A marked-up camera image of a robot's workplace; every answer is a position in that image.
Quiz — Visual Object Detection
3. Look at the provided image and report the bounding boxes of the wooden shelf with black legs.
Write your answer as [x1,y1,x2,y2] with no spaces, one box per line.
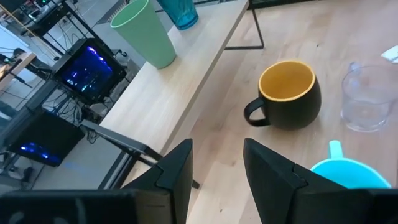
[79,0,265,190]

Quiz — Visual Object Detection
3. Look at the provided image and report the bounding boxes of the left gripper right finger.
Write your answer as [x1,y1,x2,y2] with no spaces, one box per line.
[243,138,398,224]

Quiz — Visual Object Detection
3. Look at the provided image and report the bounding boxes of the black mug yellow inside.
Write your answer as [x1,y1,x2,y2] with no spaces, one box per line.
[243,60,322,131]

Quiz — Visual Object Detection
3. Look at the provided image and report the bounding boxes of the green plastic cup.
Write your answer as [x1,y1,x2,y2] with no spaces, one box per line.
[109,0,177,70]

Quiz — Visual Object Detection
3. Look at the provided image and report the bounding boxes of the clear glass mug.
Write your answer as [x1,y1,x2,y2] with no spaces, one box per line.
[340,62,398,133]

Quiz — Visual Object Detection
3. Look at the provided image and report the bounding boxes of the white printed cloth tag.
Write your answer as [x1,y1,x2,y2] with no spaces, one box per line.
[381,45,398,65]

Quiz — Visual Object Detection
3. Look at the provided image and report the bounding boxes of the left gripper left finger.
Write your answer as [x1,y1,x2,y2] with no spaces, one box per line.
[0,138,194,224]

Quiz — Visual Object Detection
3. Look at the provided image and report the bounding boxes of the light blue plastic mug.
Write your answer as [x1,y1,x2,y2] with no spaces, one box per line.
[310,139,392,190]

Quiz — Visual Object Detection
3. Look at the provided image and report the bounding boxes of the teal faceted tumbler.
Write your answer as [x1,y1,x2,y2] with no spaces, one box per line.
[157,0,199,31]

